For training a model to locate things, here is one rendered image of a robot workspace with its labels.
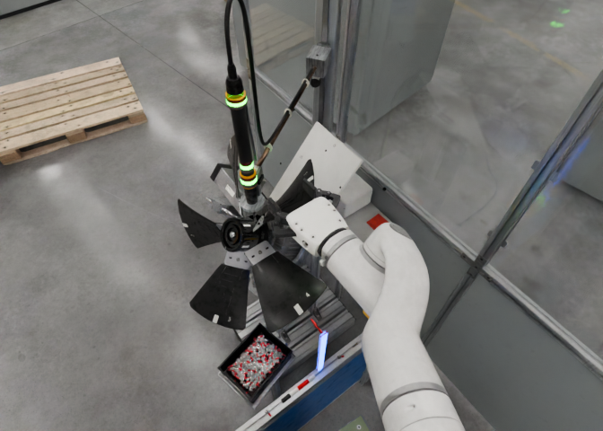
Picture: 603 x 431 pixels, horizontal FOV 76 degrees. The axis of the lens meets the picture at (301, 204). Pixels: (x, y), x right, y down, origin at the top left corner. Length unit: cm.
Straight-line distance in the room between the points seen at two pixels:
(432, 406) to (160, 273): 242
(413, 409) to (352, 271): 27
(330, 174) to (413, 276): 85
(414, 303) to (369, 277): 11
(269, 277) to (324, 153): 50
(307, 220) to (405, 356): 33
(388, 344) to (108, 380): 218
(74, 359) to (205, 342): 75
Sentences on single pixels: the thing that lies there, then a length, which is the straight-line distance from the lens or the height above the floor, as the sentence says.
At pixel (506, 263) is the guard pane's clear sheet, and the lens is 159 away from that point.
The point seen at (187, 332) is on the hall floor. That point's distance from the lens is 256.
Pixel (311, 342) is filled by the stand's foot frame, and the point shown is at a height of 8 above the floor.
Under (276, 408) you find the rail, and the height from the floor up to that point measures 86.
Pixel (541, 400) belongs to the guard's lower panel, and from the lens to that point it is 200.
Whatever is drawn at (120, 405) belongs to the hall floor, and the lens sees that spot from 255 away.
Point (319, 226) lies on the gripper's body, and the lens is 76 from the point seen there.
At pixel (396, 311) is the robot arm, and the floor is 176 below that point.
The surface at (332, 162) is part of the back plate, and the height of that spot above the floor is 131.
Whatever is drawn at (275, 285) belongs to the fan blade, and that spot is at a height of 119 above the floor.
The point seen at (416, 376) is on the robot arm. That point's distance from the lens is 55.
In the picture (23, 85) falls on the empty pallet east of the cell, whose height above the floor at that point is 14.
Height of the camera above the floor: 230
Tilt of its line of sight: 51 degrees down
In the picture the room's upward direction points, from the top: straight up
